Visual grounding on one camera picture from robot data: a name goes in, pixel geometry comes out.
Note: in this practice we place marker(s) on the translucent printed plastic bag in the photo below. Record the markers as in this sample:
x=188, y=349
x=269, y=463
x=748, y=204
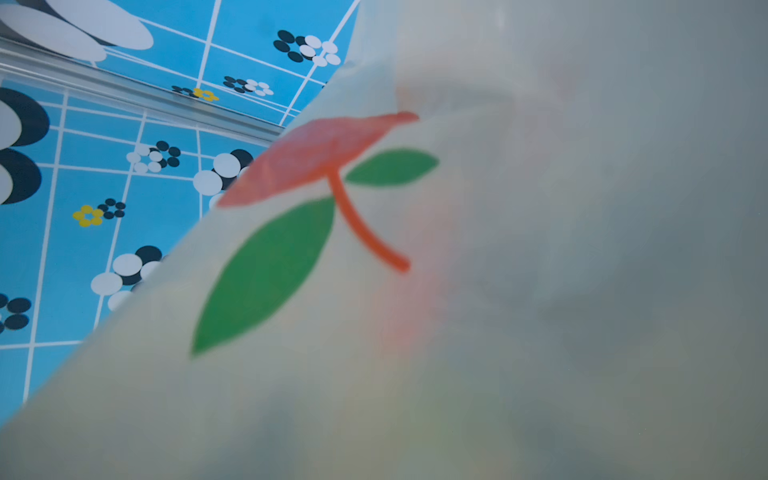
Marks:
x=509, y=240

